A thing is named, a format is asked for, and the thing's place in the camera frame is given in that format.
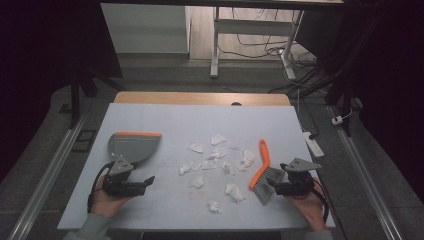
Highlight white cabinet panel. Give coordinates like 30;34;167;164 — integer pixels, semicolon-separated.
99;3;192;55

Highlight person's left hand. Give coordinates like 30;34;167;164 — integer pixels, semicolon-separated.
90;185;134;219

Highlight black stand with cables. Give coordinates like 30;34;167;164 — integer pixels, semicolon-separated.
268;49;363;138

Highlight black floor cable tangle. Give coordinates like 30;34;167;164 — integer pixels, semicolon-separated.
218;8;318;62

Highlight grey dustpan with orange edge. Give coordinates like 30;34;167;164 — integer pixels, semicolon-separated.
107;131;163;168

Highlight metal floor rail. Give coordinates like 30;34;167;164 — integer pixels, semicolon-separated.
7;111;90;240
327;105;405;240

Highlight wooden table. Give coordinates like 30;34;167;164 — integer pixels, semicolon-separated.
113;91;292;107

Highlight person's right hand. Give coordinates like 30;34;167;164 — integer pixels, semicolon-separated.
286;181;330;232

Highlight black tripod stand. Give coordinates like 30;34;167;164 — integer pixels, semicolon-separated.
58;64;118;130

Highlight white desk frame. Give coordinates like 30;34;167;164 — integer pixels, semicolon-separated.
209;6;305;81

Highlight black plug with cable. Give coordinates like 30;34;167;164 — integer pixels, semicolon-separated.
297;89;320;141

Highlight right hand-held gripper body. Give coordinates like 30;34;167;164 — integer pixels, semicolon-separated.
275;157;323;197

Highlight dark curtain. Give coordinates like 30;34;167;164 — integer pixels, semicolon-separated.
294;0;424;194
0;0;124;183

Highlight white power strip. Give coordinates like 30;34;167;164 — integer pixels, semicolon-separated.
302;131;325;159

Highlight pale blue table board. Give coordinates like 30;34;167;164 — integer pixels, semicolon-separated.
57;102;336;232

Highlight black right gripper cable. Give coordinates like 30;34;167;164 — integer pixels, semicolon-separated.
312;178;331;225

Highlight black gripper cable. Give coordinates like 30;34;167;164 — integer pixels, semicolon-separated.
86;161;115;214
312;178;331;225

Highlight scattered white paper scraps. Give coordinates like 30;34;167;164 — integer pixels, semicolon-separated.
178;133;257;214

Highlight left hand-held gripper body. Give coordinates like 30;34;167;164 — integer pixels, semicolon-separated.
101;157;148;198

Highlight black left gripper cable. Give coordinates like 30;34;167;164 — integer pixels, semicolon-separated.
86;161;115;214

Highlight small white adapter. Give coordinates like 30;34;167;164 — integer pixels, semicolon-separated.
331;107;354;126

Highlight orange brush with grey bristles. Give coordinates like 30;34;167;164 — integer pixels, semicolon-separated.
248;138;286;206

